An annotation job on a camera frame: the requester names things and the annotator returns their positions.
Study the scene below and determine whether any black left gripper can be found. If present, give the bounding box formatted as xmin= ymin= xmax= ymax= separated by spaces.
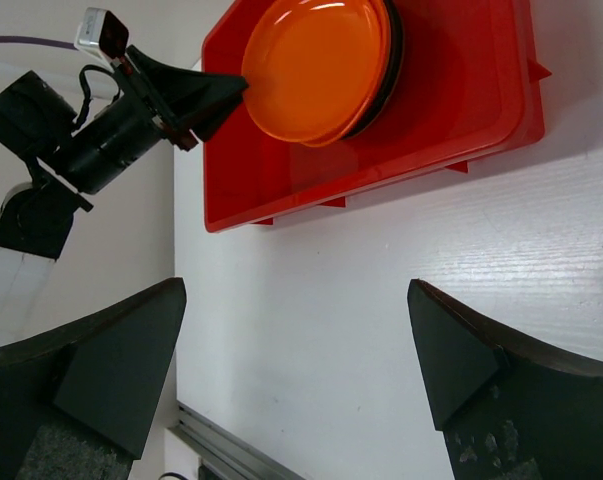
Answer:
xmin=0 ymin=46 xmax=248 ymax=196

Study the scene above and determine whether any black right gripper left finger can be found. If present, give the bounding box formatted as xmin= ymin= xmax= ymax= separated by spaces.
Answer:
xmin=0 ymin=278 xmax=187 ymax=479

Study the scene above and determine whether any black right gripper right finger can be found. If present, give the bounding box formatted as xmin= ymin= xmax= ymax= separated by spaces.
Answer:
xmin=407 ymin=279 xmax=603 ymax=479

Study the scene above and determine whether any orange plate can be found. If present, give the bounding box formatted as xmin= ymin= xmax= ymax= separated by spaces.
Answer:
xmin=303 ymin=1 xmax=405 ymax=148
xmin=242 ymin=1 xmax=391 ymax=146

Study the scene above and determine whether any black plate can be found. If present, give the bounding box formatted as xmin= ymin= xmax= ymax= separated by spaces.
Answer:
xmin=343 ymin=0 xmax=406 ymax=139

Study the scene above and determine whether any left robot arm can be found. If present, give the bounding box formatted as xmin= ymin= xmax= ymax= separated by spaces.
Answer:
xmin=0 ymin=47 xmax=248 ymax=345

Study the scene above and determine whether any red plastic bin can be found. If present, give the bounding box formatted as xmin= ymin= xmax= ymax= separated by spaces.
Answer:
xmin=203 ymin=1 xmax=548 ymax=232

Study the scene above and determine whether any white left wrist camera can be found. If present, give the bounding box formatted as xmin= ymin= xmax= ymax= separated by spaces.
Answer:
xmin=74 ymin=7 xmax=129 ymax=65

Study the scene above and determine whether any aluminium rail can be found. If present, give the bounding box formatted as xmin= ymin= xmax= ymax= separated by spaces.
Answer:
xmin=171 ymin=402 xmax=302 ymax=479

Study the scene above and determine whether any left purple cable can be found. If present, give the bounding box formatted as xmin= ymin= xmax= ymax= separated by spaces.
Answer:
xmin=0 ymin=35 xmax=78 ymax=51

